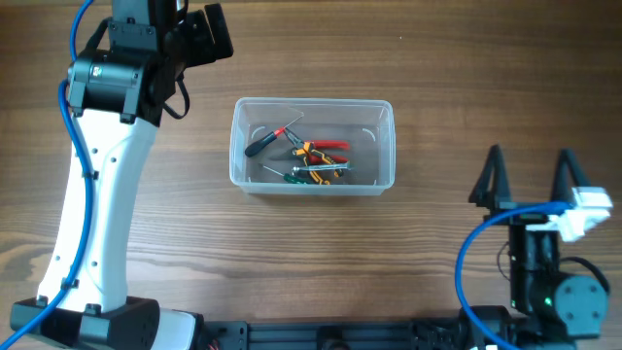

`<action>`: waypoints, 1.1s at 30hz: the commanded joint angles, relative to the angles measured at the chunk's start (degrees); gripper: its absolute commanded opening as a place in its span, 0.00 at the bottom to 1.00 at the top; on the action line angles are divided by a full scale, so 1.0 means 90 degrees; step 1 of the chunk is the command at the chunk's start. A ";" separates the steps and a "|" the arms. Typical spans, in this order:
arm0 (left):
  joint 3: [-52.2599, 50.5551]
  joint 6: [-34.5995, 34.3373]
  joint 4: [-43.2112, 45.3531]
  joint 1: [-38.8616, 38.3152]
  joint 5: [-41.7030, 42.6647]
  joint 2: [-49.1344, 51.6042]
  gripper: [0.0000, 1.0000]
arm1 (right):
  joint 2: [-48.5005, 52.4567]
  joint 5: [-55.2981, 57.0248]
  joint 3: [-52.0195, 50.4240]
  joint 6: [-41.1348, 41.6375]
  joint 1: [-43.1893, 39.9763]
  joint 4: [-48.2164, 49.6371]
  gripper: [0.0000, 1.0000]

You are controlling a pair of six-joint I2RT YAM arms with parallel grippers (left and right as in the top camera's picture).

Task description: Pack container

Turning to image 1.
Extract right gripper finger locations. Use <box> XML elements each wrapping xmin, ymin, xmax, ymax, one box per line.
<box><xmin>551</xmin><ymin>149</ymin><xmax>592</xmax><ymax>202</ymax></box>
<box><xmin>468</xmin><ymin>145</ymin><xmax>513</xmax><ymax>209</ymax></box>

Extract black red-collared screwdriver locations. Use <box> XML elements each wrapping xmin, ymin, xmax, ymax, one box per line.
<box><xmin>244</xmin><ymin>114</ymin><xmax>304</xmax><ymax>158</ymax></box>

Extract silver socket wrench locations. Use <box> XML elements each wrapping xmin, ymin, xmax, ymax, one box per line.
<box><xmin>292</xmin><ymin>162</ymin><xmax>351</xmax><ymax>172</ymax></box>

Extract orange black long-nose pliers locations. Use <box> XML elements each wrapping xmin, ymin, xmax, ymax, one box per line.
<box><xmin>284</xmin><ymin>128</ymin><xmax>344</xmax><ymax>185</ymax></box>

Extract green handled screwdriver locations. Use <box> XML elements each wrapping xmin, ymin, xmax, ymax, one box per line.
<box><xmin>261</xmin><ymin>164</ymin><xmax>313</xmax><ymax>185</ymax></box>

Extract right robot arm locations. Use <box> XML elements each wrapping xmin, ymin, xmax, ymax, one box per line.
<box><xmin>454</xmin><ymin>145</ymin><xmax>613</xmax><ymax>349</ymax></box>

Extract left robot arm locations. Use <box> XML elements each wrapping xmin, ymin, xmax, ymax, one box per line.
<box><xmin>4</xmin><ymin>1</ymin><xmax>233</xmax><ymax>349</ymax></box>

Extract clear plastic storage container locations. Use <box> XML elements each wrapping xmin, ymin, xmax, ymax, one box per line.
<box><xmin>229</xmin><ymin>97</ymin><xmax>397</xmax><ymax>195</ymax></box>

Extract left blue cable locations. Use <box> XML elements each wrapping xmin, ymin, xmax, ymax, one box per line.
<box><xmin>0</xmin><ymin>0</ymin><xmax>96</xmax><ymax>350</ymax></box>

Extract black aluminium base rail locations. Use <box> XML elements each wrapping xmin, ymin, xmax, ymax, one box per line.
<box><xmin>205</xmin><ymin>318</ymin><xmax>499</xmax><ymax>350</ymax></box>

